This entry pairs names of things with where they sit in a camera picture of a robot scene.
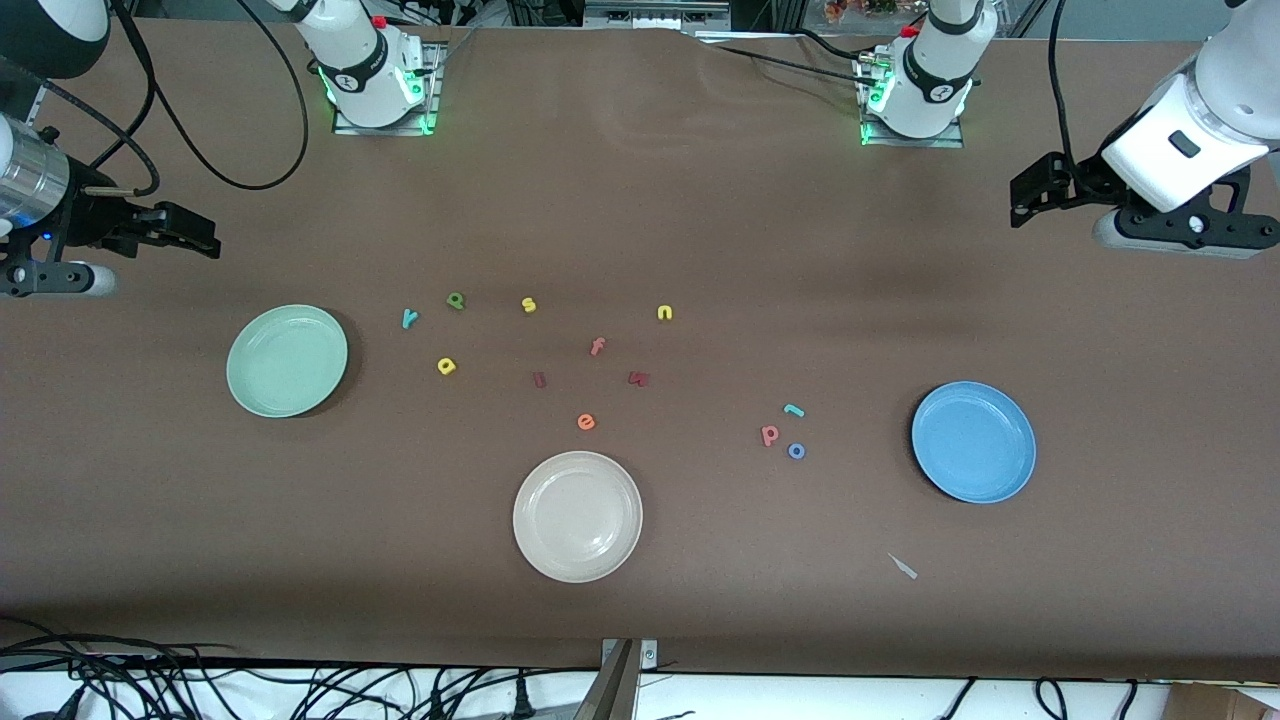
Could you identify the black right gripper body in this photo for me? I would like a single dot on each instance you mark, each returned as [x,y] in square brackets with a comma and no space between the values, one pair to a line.
[88,222]

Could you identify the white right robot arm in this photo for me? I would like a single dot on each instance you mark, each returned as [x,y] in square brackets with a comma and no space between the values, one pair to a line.
[365,50]

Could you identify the aluminium profile rail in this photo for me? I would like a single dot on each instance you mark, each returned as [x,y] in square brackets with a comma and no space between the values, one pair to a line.
[35,100]
[1213,45]

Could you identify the metal table edge bracket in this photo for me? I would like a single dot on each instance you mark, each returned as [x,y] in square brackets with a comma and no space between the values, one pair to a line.
[620,690]

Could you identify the small grey scrap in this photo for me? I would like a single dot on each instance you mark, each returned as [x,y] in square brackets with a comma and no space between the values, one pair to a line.
[903,567]

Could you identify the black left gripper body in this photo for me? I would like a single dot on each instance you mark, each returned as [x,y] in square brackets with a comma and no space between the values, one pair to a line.
[1082,182]

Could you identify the green plate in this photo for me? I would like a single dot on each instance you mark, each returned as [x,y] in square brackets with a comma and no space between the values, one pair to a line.
[287,361]

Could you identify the brown cardboard box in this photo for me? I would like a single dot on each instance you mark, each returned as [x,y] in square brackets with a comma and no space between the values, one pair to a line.
[1215,705]

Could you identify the pink foam letter p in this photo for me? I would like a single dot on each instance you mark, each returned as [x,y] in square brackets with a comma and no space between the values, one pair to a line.
[764,436]

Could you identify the silver aluminium frame beam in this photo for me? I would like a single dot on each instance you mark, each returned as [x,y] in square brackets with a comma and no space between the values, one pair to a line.
[655,14]

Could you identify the blue plate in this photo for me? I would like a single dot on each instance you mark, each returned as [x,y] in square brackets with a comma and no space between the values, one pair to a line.
[973,442]

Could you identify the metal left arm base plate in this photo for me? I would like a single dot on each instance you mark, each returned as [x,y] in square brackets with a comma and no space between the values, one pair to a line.
[950,142]

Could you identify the beige plate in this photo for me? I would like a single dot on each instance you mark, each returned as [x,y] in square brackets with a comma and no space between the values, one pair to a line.
[578,517]

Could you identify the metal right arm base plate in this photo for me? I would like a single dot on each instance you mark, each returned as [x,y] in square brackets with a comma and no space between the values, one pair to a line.
[434,90]

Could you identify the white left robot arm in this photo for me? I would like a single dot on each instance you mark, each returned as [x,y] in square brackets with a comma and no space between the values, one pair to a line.
[940,60]

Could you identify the orange decorative objects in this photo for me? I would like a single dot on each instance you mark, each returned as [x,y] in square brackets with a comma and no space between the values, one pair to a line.
[860,8]

